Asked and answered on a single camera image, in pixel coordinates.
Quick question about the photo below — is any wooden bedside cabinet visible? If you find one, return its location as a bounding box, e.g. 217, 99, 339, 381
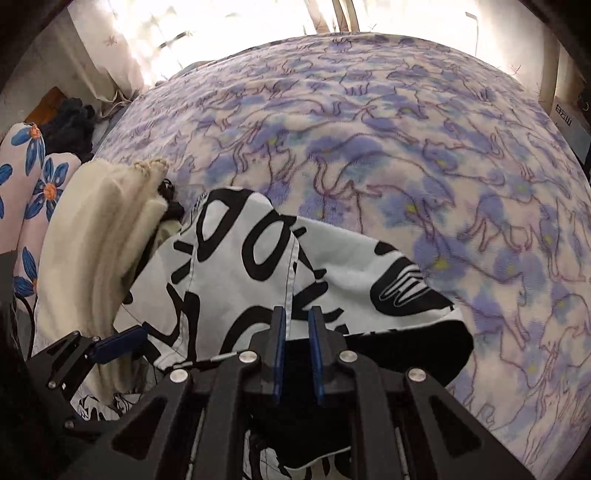
25, 87, 66, 126

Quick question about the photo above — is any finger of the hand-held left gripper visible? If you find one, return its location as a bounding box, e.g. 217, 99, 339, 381
27, 323, 151, 398

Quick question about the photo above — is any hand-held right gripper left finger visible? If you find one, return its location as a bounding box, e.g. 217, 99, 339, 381
60, 305, 284, 480

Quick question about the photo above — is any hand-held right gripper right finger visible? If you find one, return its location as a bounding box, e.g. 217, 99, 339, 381
308, 305, 539, 480

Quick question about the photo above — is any cream folded garment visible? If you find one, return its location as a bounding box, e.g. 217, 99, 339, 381
34, 157, 185, 407

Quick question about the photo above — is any black and white printed shirt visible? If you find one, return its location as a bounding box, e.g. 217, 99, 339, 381
74, 187, 476, 480

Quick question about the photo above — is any floral sheer curtain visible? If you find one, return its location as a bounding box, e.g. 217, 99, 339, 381
69, 0, 370, 104

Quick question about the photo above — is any purple cat print blanket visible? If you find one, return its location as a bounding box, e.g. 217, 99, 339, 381
92, 32, 591, 467

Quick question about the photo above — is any cardboard box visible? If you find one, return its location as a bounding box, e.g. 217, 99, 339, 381
549, 88, 591, 160

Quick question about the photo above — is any dark cloth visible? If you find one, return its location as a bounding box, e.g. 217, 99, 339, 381
41, 99, 99, 162

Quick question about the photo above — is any blue flower print quilt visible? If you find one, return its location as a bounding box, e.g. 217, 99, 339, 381
0, 122, 79, 296

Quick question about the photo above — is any black cable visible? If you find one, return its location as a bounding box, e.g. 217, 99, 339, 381
17, 295, 38, 363

